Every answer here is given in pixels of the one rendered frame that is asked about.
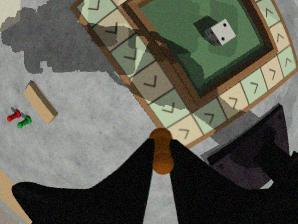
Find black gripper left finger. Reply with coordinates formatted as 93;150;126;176
12;137;154;224

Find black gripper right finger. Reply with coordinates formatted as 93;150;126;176
169;139;298;224

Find white die with black pips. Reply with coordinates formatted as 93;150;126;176
205;19;235;47

